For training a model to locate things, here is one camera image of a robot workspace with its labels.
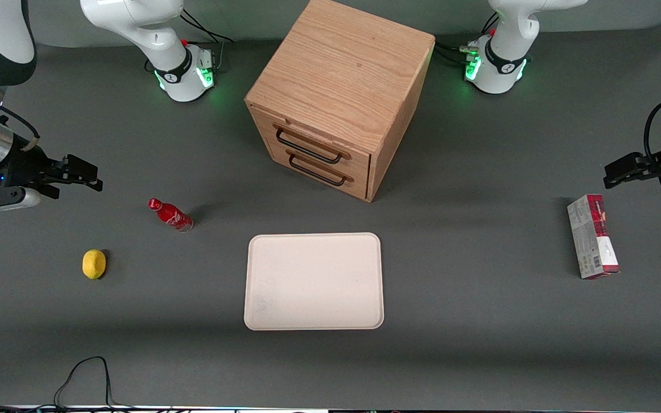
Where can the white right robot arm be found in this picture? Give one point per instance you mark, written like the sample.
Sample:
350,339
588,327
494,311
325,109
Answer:
184,86

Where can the grey and red carton box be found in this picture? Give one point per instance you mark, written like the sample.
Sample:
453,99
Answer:
591,241

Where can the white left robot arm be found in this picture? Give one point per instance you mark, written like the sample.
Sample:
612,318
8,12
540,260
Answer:
500,80

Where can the wooden drawer cabinet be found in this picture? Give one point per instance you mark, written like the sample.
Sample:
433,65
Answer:
342,69

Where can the beige plastic tray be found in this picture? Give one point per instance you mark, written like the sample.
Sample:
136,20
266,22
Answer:
313,281

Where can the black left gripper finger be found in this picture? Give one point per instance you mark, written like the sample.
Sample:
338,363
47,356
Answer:
626,165
632,177

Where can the red cola bottle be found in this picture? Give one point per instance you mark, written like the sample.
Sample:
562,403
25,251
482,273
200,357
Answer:
171,215

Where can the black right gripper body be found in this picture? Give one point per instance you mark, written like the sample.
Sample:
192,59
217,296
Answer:
22,165

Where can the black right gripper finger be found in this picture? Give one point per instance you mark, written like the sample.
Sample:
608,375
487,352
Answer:
81,167
78,183

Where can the yellow lemon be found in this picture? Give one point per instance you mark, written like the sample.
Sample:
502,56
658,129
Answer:
94,264

